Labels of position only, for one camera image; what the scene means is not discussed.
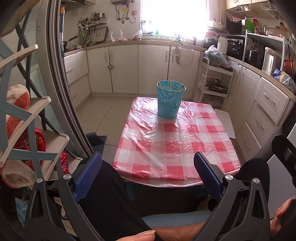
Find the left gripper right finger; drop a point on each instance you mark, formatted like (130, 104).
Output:
(241, 212)

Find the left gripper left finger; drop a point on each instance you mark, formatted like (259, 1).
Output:
(42, 219)

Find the white kitchen cabinets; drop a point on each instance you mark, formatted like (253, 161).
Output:
(257, 105)

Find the person's right hand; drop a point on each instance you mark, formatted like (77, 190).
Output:
(275, 225)

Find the person's left hand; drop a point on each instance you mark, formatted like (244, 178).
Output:
(167, 233)

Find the black trousers leg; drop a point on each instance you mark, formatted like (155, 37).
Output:
(111, 212)

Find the red bag on floor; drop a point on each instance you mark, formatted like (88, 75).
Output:
(48, 141)

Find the white storage trolley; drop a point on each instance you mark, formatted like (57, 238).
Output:
(213, 86)

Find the blue box on floor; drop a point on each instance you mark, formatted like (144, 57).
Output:
(97, 142)

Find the red white checkered tablecloth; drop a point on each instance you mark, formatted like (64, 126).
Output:
(158, 152)

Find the green vegetable bag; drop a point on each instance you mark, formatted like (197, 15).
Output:
(216, 58)

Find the blue perforated plastic basket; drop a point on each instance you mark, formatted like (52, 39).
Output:
(169, 101)

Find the utensil rack on wall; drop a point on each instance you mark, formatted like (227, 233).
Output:
(92, 30)

